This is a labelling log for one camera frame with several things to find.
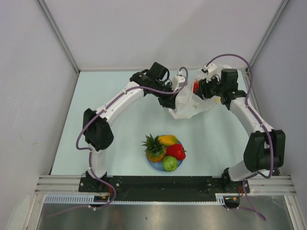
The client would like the blue plastic plate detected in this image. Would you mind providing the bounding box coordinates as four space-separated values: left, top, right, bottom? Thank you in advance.
146 141 186 172

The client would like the white slotted cable duct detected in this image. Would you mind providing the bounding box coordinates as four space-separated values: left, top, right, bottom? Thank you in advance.
45 194 225 205

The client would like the fake mango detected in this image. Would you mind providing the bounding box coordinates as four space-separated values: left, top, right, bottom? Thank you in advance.
158 135 178 147

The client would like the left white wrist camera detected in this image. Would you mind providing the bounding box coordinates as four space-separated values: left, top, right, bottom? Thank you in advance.
171 71 187 91

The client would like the fake pineapple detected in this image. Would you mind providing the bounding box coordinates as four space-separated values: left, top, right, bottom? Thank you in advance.
142 134 166 163

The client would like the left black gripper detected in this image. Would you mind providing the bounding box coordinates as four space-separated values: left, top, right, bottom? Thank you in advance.
152 81 178 109

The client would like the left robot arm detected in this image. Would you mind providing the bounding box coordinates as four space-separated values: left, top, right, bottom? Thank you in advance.
77 62 187 192

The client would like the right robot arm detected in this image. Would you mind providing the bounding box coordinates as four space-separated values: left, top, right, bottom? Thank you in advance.
193 65 286 192

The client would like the aluminium frame rail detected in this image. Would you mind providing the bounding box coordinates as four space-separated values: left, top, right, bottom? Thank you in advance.
35 175 296 196

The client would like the fake green fruit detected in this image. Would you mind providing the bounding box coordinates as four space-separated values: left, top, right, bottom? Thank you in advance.
162 156 178 172

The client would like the white plastic bag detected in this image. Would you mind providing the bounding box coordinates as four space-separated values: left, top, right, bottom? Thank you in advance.
169 64 231 119

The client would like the fake red fruit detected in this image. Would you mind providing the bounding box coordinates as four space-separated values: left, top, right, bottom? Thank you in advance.
166 144 186 161

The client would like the fake red wax apple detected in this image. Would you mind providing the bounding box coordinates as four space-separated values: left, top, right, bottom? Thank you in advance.
193 81 199 94

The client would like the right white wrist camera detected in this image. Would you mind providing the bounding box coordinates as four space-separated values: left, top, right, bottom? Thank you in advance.
200 64 218 82

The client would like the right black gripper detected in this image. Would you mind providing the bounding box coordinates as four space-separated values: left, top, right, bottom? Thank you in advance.
195 73 225 101

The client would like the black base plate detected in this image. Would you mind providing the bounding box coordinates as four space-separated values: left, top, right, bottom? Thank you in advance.
78 175 250 207

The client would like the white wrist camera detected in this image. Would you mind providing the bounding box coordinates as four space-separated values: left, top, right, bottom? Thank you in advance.
200 64 218 82
171 71 187 91

